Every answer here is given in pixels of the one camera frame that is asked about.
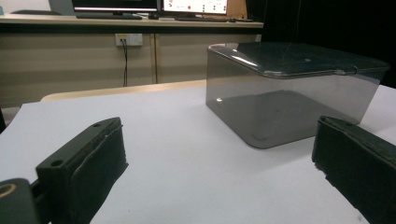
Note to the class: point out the black curtain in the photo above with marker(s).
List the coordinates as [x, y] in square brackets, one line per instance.
[327, 21]

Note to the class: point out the computer monitor with white screen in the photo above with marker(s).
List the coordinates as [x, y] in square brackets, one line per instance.
[194, 6]

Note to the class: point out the long light wooden desk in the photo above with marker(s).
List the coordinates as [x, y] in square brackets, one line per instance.
[62, 68]

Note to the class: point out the black keyboard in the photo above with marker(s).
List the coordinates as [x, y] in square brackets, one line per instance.
[109, 16]

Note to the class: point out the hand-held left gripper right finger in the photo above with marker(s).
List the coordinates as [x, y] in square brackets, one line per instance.
[358, 161]

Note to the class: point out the black computer monitor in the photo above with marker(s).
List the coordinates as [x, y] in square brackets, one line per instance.
[115, 4]

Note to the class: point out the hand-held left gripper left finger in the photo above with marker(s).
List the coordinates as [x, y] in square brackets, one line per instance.
[87, 174]

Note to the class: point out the transparent grey plastic box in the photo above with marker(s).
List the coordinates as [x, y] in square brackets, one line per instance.
[264, 109]

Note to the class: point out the transparent grey box lid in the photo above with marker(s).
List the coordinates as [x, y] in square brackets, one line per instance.
[295, 59]

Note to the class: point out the white wall socket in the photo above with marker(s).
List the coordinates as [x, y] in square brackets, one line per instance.
[134, 39]

